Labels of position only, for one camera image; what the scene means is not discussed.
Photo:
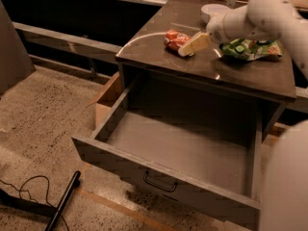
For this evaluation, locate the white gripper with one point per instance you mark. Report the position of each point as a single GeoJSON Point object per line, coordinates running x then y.
{"type": "Point", "coordinates": [217, 29]}

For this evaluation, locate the red coke can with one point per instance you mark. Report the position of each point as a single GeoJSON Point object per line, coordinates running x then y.
{"type": "Point", "coordinates": [173, 40]}

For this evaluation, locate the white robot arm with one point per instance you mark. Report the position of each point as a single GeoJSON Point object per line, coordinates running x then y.
{"type": "Point", "coordinates": [284, 203]}

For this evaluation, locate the grey cabinet with counter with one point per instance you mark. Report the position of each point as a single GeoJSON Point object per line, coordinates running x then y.
{"type": "Point", "coordinates": [270, 78]}

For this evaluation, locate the grey open drawer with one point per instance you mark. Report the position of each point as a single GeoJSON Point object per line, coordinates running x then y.
{"type": "Point", "coordinates": [205, 142]}

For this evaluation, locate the white ceramic bowl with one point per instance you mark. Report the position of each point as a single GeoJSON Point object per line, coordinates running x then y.
{"type": "Point", "coordinates": [210, 11]}

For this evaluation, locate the green chip bag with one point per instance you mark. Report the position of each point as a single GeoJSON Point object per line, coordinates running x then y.
{"type": "Point", "coordinates": [250, 49]}

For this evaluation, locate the black pole on floor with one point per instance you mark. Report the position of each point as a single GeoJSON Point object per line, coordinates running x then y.
{"type": "Point", "coordinates": [73, 184]}

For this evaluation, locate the grey slanted panel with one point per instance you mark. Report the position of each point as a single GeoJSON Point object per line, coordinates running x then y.
{"type": "Point", "coordinates": [15, 63]}

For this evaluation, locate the grey horizontal rail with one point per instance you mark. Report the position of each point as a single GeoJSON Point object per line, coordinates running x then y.
{"type": "Point", "coordinates": [85, 47]}

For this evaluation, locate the black drawer handle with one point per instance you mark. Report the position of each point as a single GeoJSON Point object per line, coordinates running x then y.
{"type": "Point", "coordinates": [159, 185]}

